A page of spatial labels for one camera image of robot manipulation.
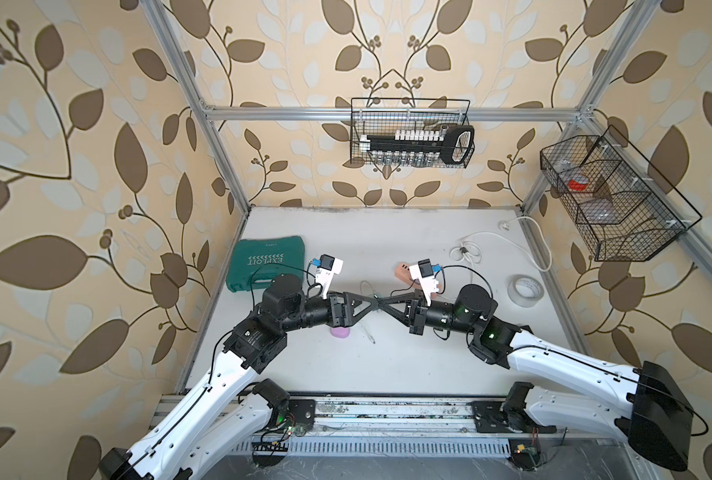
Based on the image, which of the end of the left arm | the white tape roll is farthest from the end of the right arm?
the white tape roll

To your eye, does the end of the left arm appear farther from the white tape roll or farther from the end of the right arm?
the white tape roll

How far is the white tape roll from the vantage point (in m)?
0.95
